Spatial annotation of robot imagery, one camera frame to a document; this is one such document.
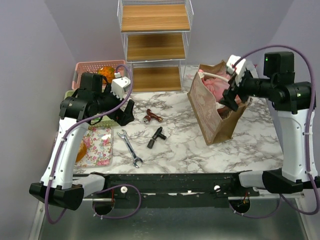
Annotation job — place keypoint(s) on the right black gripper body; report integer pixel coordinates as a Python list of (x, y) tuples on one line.
[(249, 86)]

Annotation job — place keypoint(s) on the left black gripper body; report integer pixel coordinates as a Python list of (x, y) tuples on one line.
[(109, 102)]

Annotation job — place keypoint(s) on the pink plastic bag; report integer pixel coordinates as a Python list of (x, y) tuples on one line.
[(216, 84)]

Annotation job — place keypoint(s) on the brown paper grocery bag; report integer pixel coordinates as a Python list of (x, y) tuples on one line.
[(217, 123)]

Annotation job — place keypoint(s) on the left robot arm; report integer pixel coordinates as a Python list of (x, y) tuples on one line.
[(90, 101)]

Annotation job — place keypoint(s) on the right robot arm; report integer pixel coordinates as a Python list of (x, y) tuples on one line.
[(291, 101)]

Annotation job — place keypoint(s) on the silver open-end wrench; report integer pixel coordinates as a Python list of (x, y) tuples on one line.
[(135, 158)]

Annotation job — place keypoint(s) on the green plastic basket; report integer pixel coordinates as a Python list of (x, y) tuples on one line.
[(105, 121)]

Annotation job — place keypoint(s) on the toy pineapple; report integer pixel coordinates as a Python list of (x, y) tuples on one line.
[(107, 71)]

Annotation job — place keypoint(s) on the pink plastic basket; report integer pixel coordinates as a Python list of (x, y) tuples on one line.
[(91, 67)]

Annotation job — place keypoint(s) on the floral tray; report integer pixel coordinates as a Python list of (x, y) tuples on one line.
[(99, 143)]

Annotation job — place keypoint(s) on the orange bread toy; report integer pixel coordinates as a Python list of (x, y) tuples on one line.
[(81, 151)]

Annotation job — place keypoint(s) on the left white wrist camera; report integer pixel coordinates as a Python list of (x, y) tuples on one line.
[(119, 86)]

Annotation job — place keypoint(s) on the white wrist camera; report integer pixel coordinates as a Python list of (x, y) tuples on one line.
[(235, 67), (119, 86)]

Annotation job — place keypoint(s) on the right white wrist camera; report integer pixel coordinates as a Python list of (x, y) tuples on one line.
[(235, 67)]

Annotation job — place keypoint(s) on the black T-handle tool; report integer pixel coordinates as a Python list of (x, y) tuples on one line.
[(157, 134)]

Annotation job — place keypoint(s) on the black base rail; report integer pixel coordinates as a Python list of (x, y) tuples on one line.
[(176, 190)]

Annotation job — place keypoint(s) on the white wire wooden shelf rack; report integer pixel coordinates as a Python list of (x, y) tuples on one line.
[(155, 38)]

